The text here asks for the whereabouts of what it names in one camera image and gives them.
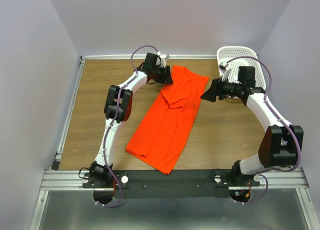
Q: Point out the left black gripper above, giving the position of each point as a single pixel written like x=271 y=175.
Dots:
x=165 y=78

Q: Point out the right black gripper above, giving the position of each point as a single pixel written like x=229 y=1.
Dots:
x=216 y=86

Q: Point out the white perforated plastic basket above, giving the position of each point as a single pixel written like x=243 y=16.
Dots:
x=227 y=53

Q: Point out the orange t shirt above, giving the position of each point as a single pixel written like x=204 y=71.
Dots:
x=164 y=131

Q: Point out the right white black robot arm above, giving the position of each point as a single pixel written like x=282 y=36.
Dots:
x=281 y=146

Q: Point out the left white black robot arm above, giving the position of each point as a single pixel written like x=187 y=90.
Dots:
x=117 y=110

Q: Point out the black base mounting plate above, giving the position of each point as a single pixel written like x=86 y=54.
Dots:
x=151 y=184

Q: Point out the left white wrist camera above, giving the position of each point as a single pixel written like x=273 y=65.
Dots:
x=162 y=59

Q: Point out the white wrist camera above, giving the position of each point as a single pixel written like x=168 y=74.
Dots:
x=225 y=71
x=162 y=59

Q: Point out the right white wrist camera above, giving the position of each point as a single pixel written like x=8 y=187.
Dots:
x=225 y=71

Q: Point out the aluminium frame rail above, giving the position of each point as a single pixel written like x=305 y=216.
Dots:
x=68 y=180

